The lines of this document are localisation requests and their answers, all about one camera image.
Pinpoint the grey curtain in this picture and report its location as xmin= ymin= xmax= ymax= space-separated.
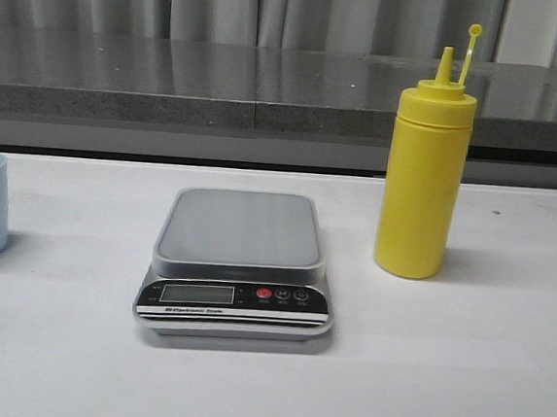
xmin=0 ymin=0 xmax=557 ymax=68

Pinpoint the yellow squeeze bottle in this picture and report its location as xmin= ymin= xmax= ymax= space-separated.
xmin=374 ymin=23 xmax=482 ymax=279

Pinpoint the grey stone counter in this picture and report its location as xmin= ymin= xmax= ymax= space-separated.
xmin=0 ymin=25 xmax=557 ymax=189

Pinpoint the silver electronic kitchen scale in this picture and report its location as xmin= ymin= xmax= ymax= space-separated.
xmin=132 ymin=187 xmax=334 ymax=342

